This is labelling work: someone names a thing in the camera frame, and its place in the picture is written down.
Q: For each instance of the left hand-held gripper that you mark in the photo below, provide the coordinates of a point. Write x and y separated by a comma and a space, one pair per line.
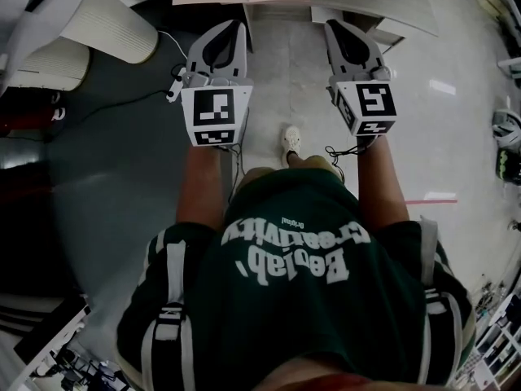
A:
214, 108

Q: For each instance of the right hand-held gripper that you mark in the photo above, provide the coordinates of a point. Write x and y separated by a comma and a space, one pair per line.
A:
368, 104

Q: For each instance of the person's left forearm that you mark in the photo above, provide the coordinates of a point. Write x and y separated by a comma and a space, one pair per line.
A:
200, 185

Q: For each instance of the person's right forearm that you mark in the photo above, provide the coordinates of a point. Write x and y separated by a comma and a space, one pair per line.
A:
380, 185

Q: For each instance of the light grey desk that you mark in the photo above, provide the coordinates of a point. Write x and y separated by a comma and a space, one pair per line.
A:
366, 2

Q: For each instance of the white shoe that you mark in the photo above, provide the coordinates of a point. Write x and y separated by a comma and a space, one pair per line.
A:
291, 139

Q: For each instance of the large white ribbed cylinder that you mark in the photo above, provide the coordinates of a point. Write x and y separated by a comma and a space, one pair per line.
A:
110, 27

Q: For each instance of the person's leg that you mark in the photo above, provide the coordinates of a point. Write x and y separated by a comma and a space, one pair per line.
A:
313, 162

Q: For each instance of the small white ribbed cylinder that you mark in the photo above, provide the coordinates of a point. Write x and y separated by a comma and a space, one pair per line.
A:
53, 65

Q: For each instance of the red floor tape strip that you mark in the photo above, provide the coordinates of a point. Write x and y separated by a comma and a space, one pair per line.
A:
431, 202

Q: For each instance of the white and black helmet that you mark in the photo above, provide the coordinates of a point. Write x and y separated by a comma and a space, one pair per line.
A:
506, 137

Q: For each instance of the grey white machine housing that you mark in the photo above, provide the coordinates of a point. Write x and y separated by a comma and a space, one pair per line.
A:
36, 10

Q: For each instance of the dark green printed shirt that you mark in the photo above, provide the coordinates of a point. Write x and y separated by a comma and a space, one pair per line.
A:
293, 291

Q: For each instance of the white cluttered shelf unit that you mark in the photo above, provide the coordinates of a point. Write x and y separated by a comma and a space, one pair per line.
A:
496, 340

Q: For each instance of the white table with black edge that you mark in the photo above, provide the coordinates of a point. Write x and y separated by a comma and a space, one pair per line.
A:
49, 340

